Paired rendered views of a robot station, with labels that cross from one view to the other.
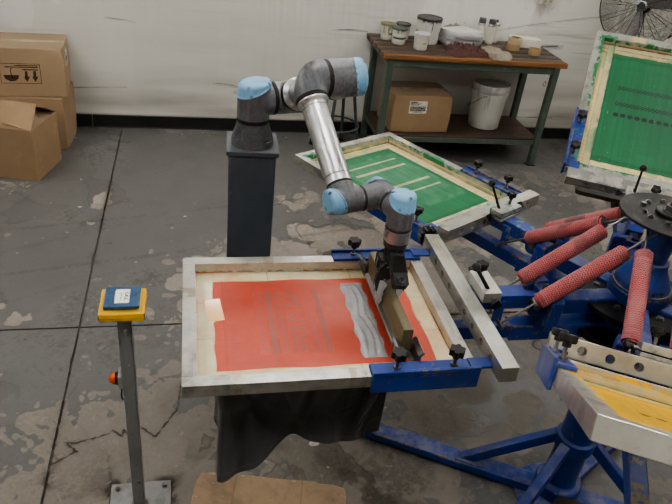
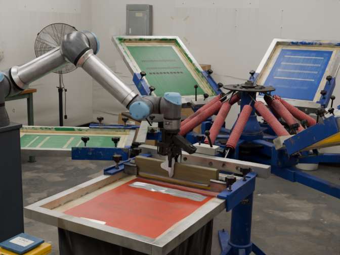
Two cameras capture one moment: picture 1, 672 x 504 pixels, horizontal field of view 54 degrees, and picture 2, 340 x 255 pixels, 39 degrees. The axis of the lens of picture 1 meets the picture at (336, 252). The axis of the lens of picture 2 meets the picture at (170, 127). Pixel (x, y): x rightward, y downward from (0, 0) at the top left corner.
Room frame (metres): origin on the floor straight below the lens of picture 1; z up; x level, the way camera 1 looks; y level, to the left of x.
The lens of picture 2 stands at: (0.22, 1.29, 1.65)
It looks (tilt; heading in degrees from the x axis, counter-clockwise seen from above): 12 degrees down; 314
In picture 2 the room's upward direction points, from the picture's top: 1 degrees clockwise
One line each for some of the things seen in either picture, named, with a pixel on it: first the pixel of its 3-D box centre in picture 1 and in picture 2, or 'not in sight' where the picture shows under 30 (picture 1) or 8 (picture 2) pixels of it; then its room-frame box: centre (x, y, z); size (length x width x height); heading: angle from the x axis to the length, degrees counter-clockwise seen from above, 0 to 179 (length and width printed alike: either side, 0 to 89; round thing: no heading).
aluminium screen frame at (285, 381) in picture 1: (319, 314); (150, 196); (1.55, 0.03, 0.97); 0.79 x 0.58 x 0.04; 104
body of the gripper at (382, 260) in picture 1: (392, 256); (170, 141); (1.63, -0.16, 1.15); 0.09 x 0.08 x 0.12; 14
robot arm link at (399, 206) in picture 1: (400, 209); (171, 105); (1.63, -0.16, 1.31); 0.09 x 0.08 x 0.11; 31
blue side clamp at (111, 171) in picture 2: (375, 260); (127, 169); (1.88, -0.13, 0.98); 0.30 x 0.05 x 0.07; 104
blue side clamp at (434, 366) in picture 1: (423, 374); (237, 191); (1.34, -0.27, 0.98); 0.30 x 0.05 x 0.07; 104
